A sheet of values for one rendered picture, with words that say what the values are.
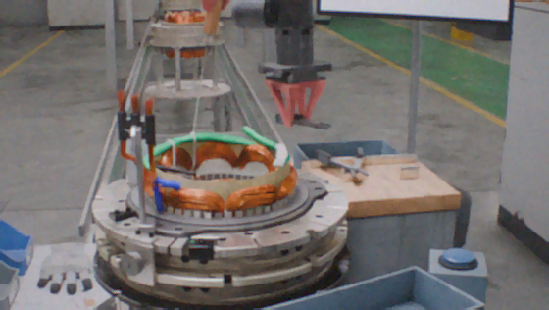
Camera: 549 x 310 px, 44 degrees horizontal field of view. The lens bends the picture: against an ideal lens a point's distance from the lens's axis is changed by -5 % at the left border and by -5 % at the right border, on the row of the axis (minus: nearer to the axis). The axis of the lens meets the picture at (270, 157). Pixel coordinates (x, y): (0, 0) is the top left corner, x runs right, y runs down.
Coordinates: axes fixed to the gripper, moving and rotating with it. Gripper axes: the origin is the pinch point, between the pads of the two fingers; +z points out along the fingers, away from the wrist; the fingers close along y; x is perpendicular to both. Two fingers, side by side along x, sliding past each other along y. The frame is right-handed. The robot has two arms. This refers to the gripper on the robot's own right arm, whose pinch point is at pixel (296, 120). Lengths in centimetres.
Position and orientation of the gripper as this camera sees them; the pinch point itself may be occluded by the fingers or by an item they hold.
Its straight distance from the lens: 112.7
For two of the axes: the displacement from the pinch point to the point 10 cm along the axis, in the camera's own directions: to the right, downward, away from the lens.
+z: 0.2, 9.6, 2.7
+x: 5.4, 2.2, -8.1
